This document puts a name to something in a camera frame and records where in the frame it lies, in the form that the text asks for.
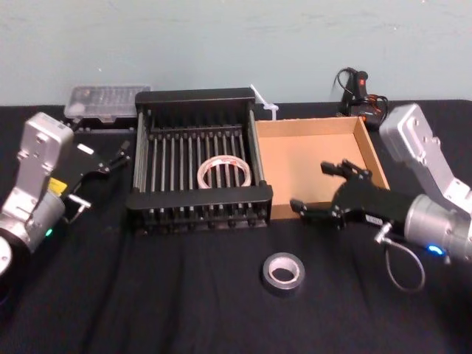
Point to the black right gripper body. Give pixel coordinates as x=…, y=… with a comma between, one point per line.
x=368, y=203

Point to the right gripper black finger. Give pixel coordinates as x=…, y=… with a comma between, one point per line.
x=317, y=215
x=348, y=170

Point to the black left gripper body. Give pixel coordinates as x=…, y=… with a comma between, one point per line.
x=86, y=162

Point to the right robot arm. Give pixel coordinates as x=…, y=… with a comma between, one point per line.
x=424, y=147

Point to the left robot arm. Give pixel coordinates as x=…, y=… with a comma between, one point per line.
x=38, y=147

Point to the silver tape roll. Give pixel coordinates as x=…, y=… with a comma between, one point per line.
x=271, y=284

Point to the white tape roll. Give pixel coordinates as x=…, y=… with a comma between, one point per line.
x=203, y=176

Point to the clear plastic case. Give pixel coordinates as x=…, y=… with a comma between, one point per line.
x=107, y=99

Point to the shallow brown cardboard tray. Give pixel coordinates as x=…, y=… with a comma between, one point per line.
x=295, y=155

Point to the black rack with steel bars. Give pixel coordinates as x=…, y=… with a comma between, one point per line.
x=199, y=97

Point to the black table cloth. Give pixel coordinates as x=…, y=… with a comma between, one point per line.
x=184, y=295

